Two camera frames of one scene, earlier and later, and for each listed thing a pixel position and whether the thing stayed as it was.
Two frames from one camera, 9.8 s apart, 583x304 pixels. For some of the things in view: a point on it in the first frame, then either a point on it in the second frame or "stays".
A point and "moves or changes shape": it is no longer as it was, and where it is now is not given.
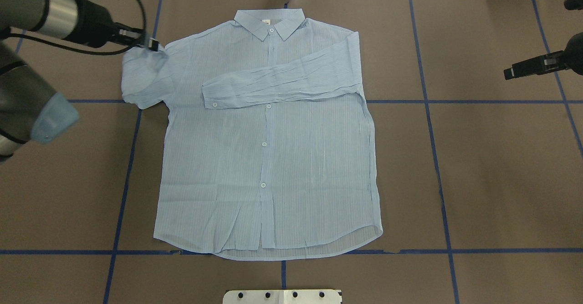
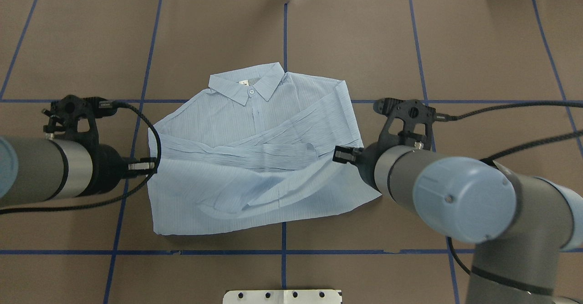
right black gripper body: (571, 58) -> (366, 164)
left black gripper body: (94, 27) -> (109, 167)
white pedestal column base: (283, 296) stays
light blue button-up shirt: (268, 153) moves or changes shape
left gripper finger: (153, 44) -> (145, 165)
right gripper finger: (526, 68) -> (345, 154)
